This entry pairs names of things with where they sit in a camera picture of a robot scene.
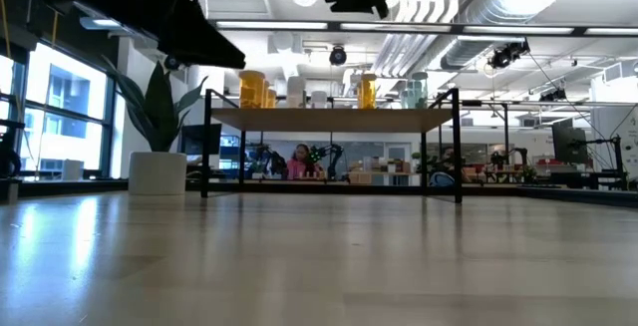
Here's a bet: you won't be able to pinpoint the small orange pill bottle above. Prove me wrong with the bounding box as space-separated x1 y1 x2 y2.
356 72 379 110

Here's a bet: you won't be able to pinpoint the black monitor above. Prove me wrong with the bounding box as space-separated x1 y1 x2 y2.
551 118 590 165
178 123 223 157

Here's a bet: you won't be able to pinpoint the black overhead rig beam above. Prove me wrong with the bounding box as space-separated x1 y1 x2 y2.
208 19 638 37

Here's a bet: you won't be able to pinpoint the green plant in white pot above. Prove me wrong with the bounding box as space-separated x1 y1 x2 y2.
99 55 209 196

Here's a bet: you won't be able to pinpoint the large glass window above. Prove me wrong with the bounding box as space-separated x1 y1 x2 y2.
0 41 119 180

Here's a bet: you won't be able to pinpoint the person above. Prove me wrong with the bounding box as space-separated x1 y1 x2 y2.
433 146 473 183
285 143 320 181

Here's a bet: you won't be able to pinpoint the black ceiling spotlight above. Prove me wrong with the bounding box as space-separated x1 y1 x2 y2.
486 40 532 71

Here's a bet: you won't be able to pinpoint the white cylindrical bin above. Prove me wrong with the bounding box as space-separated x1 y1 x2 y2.
60 159 85 182

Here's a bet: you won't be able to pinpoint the stacked cardboard boxes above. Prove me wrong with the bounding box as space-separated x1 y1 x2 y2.
347 155 415 186

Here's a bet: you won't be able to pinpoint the blue chair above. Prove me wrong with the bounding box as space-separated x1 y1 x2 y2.
429 170 456 188

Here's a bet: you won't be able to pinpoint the black overhead camera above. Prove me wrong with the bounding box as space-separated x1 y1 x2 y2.
328 45 349 67

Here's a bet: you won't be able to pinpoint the wooden shelf black metal frame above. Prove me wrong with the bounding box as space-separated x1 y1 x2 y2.
199 86 464 205

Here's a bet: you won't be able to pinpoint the silver ventilation duct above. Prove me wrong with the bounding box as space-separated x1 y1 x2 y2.
441 0 574 71

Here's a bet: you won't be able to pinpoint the black aluminium rig frame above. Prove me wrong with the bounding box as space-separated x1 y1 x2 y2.
0 119 638 208

